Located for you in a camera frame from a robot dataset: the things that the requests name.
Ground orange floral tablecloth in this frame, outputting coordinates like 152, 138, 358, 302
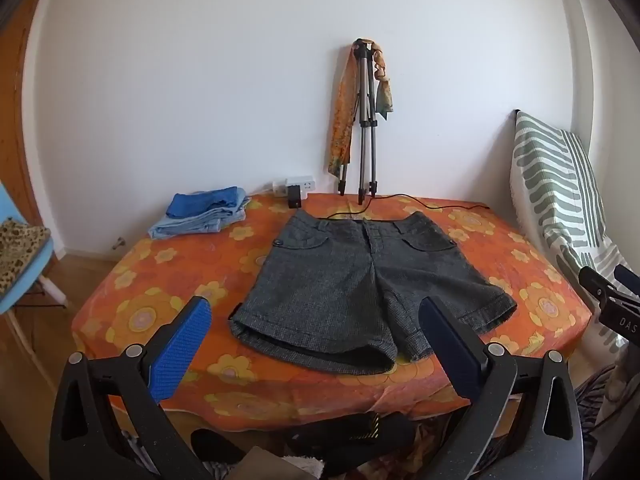
71, 192, 601, 433

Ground black cloth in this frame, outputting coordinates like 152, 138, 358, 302
191, 410, 416, 478

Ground white power strip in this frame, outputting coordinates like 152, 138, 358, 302
272, 176, 317, 196

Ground grey houndstooth short pants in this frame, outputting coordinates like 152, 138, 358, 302
228, 208, 518, 376

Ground dark striped cloth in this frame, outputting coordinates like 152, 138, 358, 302
575, 365, 636, 480

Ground folded blue cloth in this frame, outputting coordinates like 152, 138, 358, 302
166, 186, 241, 219

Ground black cable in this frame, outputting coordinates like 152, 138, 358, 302
300, 193, 488, 221

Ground green white striped cushion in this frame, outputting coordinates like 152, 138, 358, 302
510, 109, 631, 286

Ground metal tripod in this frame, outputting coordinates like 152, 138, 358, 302
337, 38, 381, 206

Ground orange patterned scarf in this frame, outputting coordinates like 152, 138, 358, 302
327, 40, 398, 177

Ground wooden door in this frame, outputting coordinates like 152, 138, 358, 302
0, 0, 63, 261

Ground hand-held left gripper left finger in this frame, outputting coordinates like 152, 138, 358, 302
48, 296, 213, 480

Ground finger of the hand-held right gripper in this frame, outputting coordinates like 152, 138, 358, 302
578, 266, 626, 312
613, 263, 640, 293

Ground leopard print cloth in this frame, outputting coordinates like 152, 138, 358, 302
0, 217, 52, 296

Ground light blue chair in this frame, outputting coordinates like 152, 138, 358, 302
0, 180, 68, 316

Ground folded light blue jeans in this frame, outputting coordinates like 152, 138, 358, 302
148, 189, 252, 240

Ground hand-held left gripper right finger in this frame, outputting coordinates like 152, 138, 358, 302
419, 296, 586, 480

